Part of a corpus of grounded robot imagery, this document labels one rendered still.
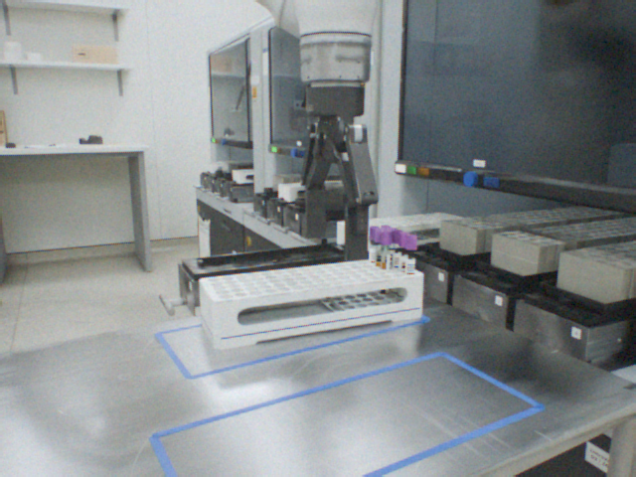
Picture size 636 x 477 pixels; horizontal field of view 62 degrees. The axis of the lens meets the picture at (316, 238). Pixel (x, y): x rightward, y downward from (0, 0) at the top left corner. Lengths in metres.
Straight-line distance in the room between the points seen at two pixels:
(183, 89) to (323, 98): 3.94
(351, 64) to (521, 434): 0.44
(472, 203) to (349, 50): 0.85
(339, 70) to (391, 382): 0.37
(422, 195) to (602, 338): 0.63
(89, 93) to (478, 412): 4.17
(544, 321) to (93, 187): 3.98
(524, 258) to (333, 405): 0.56
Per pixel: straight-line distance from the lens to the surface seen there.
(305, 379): 0.59
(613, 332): 0.89
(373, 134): 1.42
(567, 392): 0.63
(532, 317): 0.91
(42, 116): 4.49
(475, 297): 1.00
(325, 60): 0.67
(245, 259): 1.13
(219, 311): 0.65
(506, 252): 1.04
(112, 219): 4.58
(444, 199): 1.39
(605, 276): 0.91
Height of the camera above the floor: 1.10
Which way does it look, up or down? 13 degrees down
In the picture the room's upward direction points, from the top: straight up
